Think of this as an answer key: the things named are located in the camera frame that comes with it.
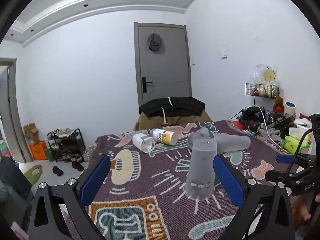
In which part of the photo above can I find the orange shopping bag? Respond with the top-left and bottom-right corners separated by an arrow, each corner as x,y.
29,141 -> 48,160

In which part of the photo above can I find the white yellow paper cup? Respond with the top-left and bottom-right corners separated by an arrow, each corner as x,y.
152,128 -> 178,146

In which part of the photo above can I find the brown cardboard box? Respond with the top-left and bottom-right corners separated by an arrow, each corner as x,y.
23,123 -> 40,145

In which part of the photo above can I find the black shoe on floor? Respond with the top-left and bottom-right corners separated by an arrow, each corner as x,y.
52,166 -> 63,177

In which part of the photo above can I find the black wire wall basket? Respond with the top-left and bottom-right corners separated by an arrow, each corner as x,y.
245,83 -> 279,99

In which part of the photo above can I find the brown plush toy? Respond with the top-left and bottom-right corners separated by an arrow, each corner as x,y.
272,96 -> 284,113

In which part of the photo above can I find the right hand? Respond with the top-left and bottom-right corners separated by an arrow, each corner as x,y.
289,192 -> 316,231

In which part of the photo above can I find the white tape roll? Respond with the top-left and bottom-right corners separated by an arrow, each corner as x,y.
284,101 -> 296,115

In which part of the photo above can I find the green wet wipes pack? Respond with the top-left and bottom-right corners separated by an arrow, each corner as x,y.
283,136 -> 310,154

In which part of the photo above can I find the grey cap on door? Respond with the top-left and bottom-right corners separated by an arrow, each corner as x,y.
148,33 -> 163,52

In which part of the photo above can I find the patterned purple woven blanket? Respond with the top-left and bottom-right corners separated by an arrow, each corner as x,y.
60,120 -> 298,240

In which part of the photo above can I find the frosted cup behind large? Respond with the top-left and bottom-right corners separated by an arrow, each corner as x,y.
188,127 -> 214,149

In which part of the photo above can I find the clear plastic bag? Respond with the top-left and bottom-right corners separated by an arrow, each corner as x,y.
254,64 -> 278,85

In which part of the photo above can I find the black jacket on chair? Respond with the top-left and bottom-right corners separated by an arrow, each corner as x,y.
139,97 -> 205,118

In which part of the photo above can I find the white cable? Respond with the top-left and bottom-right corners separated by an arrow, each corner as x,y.
253,104 -> 284,149

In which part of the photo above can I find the black shoe rack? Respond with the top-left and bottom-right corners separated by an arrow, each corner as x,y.
46,128 -> 86,163

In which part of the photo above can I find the green slipper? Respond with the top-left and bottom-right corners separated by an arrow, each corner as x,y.
24,165 -> 43,185

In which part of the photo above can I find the frosted plastic cup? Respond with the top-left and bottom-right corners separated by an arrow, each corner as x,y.
184,138 -> 217,201

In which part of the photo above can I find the large frosted grey cup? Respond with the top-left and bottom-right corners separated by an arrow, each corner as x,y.
213,133 -> 251,154

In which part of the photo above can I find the white light switch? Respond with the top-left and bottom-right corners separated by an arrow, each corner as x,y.
220,49 -> 227,59

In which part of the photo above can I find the grey entrance door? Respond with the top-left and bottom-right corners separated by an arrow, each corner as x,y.
134,22 -> 192,106

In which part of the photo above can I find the black haired doll figure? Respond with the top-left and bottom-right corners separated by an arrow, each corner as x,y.
245,120 -> 260,137

